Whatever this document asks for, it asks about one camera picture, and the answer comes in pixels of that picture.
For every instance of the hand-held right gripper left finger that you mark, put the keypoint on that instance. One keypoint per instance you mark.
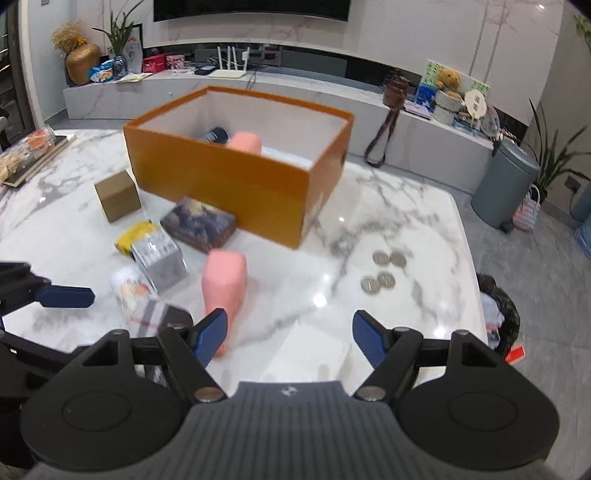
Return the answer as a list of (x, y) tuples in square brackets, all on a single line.
[(210, 334)]

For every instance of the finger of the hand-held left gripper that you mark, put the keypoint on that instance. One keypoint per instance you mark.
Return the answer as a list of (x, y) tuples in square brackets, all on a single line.
[(64, 297), (32, 348)]

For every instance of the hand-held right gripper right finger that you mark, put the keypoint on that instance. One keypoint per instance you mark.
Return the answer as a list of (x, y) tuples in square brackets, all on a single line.
[(369, 337)]

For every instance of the white peach print can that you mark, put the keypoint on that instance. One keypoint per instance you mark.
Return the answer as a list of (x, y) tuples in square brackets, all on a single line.
[(131, 290)]

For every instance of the silver labelled box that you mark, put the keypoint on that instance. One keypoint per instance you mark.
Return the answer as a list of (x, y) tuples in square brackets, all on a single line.
[(159, 263)]

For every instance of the orange cardboard box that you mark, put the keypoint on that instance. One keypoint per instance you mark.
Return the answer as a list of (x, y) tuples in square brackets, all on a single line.
[(231, 184)]

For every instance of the silver coin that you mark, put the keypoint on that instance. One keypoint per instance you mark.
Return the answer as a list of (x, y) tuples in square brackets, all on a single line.
[(381, 258), (371, 286), (398, 260), (385, 278)]

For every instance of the white card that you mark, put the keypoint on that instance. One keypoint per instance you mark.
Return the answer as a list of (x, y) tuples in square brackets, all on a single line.
[(304, 355)]

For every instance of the yellow packet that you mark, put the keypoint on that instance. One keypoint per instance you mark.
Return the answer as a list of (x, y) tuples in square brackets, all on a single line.
[(134, 235)]

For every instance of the dark printed box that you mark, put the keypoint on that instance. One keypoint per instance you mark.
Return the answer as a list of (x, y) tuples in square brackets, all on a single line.
[(198, 224)]

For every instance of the small brown cardboard box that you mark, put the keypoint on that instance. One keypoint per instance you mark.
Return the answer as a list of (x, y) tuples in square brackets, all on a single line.
[(117, 196)]

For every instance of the tray of packaged snacks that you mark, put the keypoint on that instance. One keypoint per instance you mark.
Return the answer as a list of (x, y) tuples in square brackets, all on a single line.
[(51, 154)]

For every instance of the clear food container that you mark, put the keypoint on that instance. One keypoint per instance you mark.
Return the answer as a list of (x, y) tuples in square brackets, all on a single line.
[(25, 152)]

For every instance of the black bottle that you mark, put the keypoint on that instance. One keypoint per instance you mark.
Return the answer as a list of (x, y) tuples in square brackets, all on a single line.
[(214, 135)]

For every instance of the pink woven basket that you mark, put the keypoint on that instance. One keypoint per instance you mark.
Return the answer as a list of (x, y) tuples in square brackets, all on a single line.
[(527, 212)]

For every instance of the grey trash can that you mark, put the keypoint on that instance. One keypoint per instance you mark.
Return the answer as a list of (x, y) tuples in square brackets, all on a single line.
[(503, 184)]

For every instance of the blue snack packet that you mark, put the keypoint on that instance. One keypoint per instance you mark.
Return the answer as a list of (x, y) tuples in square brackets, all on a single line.
[(101, 71)]

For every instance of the yellow papers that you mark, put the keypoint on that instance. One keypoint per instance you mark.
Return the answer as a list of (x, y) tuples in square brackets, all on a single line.
[(134, 77)]

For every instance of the notebook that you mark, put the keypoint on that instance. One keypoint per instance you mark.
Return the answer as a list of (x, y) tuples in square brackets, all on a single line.
[(418, 110)]

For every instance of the white woven pot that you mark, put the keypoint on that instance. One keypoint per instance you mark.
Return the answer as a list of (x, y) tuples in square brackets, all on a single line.
[(450, 99), (444, 115)]

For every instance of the gold vase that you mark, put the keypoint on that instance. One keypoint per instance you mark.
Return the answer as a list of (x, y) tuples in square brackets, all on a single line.
[(83, 64)]

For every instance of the patterned round fan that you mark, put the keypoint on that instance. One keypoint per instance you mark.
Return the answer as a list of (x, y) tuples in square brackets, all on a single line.
[(490, 122)]

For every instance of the blue box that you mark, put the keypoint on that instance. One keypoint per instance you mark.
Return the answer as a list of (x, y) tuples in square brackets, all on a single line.
[(425, 94)]

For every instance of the red box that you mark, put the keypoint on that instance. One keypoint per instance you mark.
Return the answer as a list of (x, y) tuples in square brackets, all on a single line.
[(153, 63)]

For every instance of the marble television cabinet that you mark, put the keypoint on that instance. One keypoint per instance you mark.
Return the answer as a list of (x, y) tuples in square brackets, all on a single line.
[(323, 90)]

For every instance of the round white fan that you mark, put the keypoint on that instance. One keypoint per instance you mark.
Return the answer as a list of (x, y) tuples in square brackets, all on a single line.
[(475, 102)]

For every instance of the long leaf plant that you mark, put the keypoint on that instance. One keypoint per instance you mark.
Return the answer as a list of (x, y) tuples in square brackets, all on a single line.
[(554, 157)]

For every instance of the dried flowers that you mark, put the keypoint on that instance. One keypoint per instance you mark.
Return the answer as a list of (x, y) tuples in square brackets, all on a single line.
[(67, 37)]

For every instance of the pink patterned box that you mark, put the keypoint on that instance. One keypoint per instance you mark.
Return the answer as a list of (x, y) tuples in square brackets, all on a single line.
[(175, 61)]

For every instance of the potted green plant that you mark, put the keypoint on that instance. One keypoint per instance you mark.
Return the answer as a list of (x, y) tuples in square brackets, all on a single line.
[(117, 41)]

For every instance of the white router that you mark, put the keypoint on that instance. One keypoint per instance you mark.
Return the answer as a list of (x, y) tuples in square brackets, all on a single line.
[(228, 71)]

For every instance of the black device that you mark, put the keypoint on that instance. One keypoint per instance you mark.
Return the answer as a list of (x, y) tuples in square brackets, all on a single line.
[(204, 70)]

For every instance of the teddy bear gift display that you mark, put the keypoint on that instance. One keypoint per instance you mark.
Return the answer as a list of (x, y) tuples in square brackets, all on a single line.
[(431, 74)]

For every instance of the brown teddy bear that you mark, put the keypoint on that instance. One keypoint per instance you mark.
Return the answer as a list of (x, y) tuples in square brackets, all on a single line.
[(450, 78)]

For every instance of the black television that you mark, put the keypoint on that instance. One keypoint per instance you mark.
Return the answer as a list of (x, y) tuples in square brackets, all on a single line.
[(254, 8)]

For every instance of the clear photo frame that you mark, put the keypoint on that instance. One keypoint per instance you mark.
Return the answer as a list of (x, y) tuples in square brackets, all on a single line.
[(134, 55)]

